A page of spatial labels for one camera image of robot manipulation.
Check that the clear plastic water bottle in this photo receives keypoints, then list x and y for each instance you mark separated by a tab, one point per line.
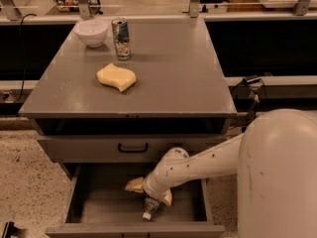
150	207

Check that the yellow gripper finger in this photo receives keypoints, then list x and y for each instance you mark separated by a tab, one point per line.
167	199
135	185

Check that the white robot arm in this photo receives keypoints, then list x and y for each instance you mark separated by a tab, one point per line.
275	162

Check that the grey cabinet with counter top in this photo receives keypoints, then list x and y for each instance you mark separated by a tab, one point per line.
180	87

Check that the metal railing post right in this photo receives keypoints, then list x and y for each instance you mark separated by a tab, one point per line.
301	7

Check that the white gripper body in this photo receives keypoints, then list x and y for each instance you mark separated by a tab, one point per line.
154	187

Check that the black power adapter with cables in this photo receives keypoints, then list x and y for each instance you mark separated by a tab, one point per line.
254	84

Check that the metal railing post far left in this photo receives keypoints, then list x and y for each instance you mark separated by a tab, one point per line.
11	11

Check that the white bowl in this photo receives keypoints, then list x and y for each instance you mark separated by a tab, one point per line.
93	33

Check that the tall metal drink can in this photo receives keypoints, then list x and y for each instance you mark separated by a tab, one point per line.
121	38

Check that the black drawer handle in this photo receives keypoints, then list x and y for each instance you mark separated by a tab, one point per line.
132	149

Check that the closed grey top drawer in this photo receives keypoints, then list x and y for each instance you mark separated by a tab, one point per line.
103	148

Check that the yellow sponge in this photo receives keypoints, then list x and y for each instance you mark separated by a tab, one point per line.
115	76

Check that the black object bottom left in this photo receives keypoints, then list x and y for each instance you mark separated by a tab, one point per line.
11	231

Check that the open grey middle drawer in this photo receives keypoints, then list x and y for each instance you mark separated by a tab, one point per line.
100	207

